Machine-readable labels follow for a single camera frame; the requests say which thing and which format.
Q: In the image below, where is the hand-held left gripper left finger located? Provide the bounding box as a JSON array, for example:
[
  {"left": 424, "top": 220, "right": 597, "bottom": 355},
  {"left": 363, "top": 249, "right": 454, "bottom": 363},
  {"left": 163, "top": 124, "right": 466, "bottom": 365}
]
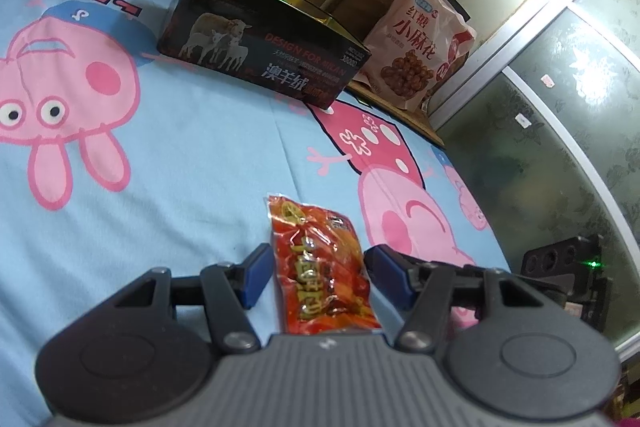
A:
[{"left": 116, "top": 243, "right": 275, "bottom": 354}]

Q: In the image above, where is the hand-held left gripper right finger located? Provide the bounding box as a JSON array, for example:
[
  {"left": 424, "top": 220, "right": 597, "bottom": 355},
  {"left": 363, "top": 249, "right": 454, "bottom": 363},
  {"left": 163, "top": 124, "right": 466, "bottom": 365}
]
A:
[{"left": 364, "top": 244, "right": 543, "bottom": 354}]

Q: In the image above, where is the red orange snack packet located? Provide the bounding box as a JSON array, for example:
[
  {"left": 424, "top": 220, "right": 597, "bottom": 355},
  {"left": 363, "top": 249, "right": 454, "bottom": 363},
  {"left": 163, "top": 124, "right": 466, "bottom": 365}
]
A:
[{"left": 264, "top": 194, "right": 382, "bottom": 336}]

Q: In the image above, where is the black box with sheep print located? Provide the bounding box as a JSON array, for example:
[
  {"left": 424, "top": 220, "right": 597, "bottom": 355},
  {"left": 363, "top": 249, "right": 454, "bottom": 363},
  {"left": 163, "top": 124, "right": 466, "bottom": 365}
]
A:
[{"left": 157, "top": 0, "right": 372, "bottom": 110}]

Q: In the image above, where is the frosted glass sliding door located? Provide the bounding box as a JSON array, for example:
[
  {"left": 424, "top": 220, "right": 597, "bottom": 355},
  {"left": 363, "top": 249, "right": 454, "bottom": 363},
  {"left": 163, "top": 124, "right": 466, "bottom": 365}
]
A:
[{"left": 430, "top": 0, "right": 640, "bottom": 354}]

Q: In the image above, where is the light blue printed blanket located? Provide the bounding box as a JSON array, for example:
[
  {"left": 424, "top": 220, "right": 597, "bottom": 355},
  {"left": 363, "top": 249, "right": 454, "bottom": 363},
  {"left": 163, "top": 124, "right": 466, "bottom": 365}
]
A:
[{"left": 0, "top": 0, "right": 512, "bottom": 427}]

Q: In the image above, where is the pink snack bag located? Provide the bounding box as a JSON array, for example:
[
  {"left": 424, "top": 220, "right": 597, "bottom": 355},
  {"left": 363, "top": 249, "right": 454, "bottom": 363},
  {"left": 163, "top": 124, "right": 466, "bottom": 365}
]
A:
[{"left": 349, "top": 0, "right": 477, "bottom": 111}]

